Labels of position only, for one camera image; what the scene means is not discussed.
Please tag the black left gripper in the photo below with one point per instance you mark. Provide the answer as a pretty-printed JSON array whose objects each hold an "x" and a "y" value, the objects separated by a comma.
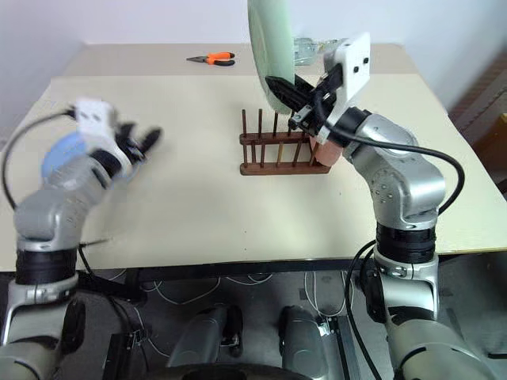
[{"x": 130, "y": 150}]

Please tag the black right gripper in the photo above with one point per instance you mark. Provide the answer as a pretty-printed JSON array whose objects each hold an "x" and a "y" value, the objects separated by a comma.
[{"x": 317, "y": 112}]

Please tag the green plate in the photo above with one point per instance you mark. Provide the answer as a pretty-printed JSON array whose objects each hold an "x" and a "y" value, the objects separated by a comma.
[{"x": 269, "y": 43}]

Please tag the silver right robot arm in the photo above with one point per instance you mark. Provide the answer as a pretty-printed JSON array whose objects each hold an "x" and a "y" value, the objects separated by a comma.
[{"x": 404, "y": 178}]

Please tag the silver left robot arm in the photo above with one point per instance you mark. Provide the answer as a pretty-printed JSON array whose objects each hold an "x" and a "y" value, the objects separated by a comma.
[{"x": 43, "y": 213}]

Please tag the wooden dish rack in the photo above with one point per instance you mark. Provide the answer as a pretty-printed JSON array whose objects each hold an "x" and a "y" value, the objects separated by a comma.
[{"x": 277, "y": 170}]

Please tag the clear glass object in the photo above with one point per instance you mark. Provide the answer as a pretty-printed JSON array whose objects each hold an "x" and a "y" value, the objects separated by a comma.
[{"x": 303, "y": 49}]

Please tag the pink cup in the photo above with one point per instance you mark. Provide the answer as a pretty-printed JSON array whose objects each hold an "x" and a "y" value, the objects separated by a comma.
[{"x": 326, "y": 155}]

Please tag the blue plate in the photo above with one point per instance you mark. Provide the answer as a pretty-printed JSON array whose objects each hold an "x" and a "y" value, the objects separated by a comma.
[{"x": 63, "y": 152}]

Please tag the dark grey rounded shape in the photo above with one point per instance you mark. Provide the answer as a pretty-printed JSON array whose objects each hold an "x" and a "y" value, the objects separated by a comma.
[
  {"x": 301, "y": 340},
  {"x": 202, "y": 336}
]

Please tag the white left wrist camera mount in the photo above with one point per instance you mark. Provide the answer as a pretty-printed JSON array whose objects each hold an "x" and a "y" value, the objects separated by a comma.
[{"x": 93, "y": 115}]

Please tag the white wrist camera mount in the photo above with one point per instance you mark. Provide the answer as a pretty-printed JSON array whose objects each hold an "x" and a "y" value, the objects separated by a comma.
[
  {"x": 93, "y": 115},
  {"x": 352, "y": 75}
]

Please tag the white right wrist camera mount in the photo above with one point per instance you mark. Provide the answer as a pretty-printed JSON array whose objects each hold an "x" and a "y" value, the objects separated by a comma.
[{"x": 352, "y": 75}]

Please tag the black table frame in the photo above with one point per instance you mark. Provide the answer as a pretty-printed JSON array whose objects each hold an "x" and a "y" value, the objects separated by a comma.
[{"x": 222, "y": 269}]

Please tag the silver metal floor rail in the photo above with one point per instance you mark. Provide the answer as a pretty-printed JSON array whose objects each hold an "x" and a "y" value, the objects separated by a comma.
[{"x": 344, "y": 348}]

